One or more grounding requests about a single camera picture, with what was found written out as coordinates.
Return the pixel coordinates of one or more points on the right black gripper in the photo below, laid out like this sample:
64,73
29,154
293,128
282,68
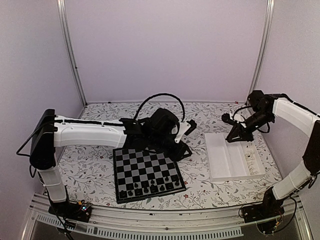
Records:
243,133

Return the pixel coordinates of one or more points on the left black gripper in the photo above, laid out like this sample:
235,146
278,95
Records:
178,155

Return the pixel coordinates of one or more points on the white plastic compartment tray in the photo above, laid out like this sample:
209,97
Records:
235,161

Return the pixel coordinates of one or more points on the black and white chessboard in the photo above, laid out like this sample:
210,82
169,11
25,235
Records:
141,166

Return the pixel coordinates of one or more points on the black chess bishop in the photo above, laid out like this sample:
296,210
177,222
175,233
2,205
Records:
138,192

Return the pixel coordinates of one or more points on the black chess rook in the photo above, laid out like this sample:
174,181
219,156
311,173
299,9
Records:
122,193

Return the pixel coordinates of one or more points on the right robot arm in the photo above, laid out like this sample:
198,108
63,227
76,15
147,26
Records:
297,136

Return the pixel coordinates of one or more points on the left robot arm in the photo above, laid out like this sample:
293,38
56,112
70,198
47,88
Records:
162,133

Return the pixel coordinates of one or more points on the floral patterned table mat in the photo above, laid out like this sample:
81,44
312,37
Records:
87,171

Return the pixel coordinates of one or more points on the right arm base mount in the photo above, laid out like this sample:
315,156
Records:
262,212

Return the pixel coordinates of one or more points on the aluminium front rail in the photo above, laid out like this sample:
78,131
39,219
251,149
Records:
113,223

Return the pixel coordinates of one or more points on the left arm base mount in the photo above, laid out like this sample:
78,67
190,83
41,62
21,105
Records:
78,211

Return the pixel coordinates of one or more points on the right aluminium frame post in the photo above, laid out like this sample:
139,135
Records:
267,24

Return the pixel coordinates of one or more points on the aluminium frame post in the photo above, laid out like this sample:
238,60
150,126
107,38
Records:
61,6
267,24

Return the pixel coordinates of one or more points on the left aluminium frame post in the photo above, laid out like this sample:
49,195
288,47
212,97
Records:
61,6

